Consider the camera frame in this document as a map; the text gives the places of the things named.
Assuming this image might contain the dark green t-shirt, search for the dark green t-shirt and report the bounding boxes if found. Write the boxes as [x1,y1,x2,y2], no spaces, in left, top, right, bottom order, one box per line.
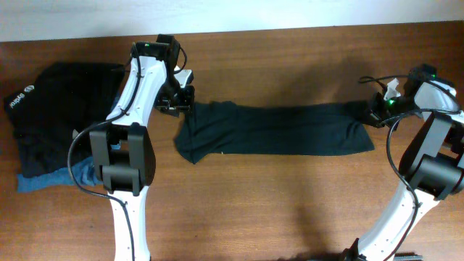
[174,101,374,164]

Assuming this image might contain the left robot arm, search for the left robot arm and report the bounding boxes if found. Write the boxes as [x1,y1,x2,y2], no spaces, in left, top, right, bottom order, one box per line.
[89,34,195,260]

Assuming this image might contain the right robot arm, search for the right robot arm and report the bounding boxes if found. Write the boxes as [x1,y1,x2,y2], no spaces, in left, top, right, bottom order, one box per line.
[339,64,463,261]

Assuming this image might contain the black folded garment with logo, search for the black folded garment with logo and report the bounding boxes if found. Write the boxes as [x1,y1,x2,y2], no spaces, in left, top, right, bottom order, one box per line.
[3,62,125,178]

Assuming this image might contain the blue denim jeans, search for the blue denim jeans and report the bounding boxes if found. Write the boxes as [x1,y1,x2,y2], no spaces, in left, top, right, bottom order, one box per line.
[16,94,123,194]

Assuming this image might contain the right black cable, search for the right black cable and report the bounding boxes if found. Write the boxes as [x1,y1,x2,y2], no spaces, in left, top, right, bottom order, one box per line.
[358,74,461,261]

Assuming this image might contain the black cable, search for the black cable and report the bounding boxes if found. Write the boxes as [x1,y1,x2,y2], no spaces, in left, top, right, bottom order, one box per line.
[358,74,461,261]
[66,43,142,261]

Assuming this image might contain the left black cable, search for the left black cable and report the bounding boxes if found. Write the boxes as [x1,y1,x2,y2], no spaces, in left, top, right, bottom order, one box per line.
[66,43,142,261]

